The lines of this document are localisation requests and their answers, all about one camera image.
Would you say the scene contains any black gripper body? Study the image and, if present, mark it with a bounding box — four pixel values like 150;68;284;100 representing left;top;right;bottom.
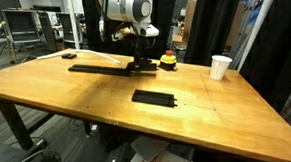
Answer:
133;34;150;56

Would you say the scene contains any yellow red emergency stop button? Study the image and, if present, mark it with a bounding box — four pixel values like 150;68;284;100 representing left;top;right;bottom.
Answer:
158;49;179;73

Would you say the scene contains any brown cardboard box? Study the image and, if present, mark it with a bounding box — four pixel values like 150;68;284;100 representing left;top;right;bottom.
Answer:
182;0;198;42

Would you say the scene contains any white flexible tube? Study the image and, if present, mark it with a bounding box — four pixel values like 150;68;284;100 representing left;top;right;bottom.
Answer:
35;46;122;66

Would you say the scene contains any short black grooved block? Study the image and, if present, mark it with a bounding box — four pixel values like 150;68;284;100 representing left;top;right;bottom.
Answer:
61;52;78;60

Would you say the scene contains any white pole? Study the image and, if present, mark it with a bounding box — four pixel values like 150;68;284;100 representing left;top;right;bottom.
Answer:
60;0;85;51
235;0;275;75

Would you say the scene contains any white paper cup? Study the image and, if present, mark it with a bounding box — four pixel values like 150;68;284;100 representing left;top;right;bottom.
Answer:
209;54;234;83

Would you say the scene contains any grey folder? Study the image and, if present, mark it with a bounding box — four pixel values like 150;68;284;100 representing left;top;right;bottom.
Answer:
128;134;171;162

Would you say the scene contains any black table brace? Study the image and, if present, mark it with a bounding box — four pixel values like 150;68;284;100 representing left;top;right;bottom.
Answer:
26;111;57;136

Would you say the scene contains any grey office desk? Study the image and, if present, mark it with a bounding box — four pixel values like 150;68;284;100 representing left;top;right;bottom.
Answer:
0;7;45;54

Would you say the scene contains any black table leg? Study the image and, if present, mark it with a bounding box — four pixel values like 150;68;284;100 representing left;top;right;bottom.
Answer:
0;96;37;152

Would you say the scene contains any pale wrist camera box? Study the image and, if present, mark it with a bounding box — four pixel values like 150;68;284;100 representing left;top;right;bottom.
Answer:
111;26;134;43

